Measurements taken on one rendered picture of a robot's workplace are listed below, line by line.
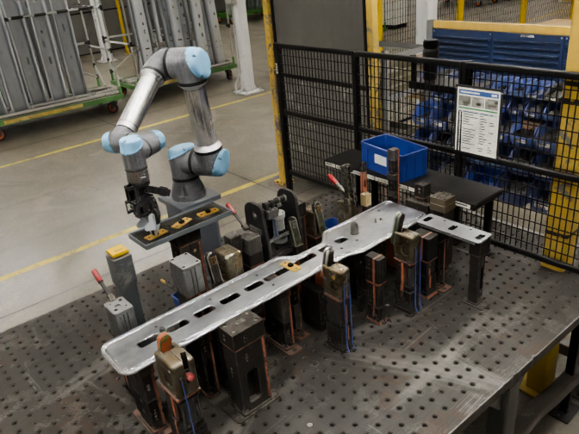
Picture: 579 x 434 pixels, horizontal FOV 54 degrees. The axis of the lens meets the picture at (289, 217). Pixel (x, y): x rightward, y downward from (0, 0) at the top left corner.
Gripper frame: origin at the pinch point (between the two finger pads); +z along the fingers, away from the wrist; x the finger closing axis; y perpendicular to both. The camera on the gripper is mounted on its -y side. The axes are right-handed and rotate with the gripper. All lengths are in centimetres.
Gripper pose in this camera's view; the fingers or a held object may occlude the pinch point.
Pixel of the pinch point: (155, 230)
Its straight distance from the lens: 207.2
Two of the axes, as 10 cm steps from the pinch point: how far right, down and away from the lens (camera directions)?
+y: -6.5, 3.8, -6.6
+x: 7.5, 2.3, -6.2
